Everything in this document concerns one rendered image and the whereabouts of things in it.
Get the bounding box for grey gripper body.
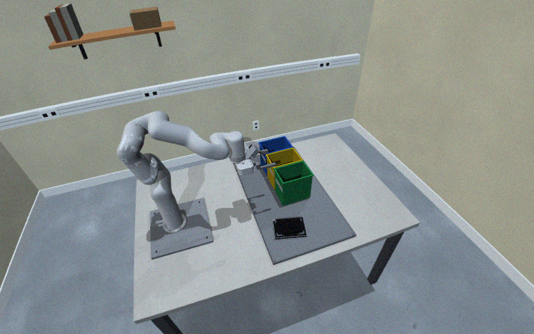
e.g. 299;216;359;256
232;158;254;175

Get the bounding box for yellow recycle bin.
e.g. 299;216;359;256
266;148;303;190

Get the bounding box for green returns bin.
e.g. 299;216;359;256
274;161;314;206

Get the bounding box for blue bin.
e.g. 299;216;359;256
259;136;293;176

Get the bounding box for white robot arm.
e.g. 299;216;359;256
117;111;260;233

